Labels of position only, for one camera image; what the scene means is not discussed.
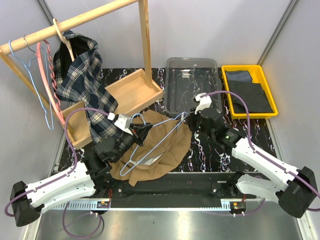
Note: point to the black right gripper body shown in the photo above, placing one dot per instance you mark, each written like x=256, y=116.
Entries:
x=196, y=124

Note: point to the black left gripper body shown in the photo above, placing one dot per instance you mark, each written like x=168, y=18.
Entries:
x=125, y=141

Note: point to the blue wire hanger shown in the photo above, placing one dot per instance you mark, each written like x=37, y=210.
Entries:
x=183, y=115
x=46, y=107

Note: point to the tan brown garment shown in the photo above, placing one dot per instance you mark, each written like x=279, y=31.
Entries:
x=165, y=158

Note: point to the navy plaid skirt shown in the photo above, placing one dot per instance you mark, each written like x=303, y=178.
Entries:
x=79, y=80

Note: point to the light wooden hanger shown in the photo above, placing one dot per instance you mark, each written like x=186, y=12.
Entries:
x=63, y=39

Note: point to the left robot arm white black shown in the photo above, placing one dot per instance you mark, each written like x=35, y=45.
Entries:
x=30, y=201

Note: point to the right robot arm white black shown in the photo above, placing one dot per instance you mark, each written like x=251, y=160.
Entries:
x=293, y=189

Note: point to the pink plastic hanger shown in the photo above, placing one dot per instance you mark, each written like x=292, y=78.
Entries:
x=48, y=79

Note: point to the wooden clothes rack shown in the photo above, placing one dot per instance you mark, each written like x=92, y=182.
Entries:
x=134, y=92

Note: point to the grey plastic bin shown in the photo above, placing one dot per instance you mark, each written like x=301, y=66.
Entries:
x=186, y=77

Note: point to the dark grey folded cloth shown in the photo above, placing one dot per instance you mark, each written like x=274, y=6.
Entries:
x=252, y=94

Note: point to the blue grey folded cloth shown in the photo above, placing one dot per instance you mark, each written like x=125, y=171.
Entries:
x=239, y=76

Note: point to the yellow plastic tray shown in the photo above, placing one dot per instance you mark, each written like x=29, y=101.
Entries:
x=237, y=106

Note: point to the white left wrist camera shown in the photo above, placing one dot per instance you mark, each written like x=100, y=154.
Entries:
x=121, y=121

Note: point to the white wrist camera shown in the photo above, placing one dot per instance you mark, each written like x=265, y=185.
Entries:
x=121, y=121
x=203, y=101

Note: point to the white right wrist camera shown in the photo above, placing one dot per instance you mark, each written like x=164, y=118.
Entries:
x=203, y=101

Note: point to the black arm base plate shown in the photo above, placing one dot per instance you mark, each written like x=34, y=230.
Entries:
x=206, y=184

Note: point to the aluminium mounting rail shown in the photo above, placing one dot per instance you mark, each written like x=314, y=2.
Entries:
x=167, y=203

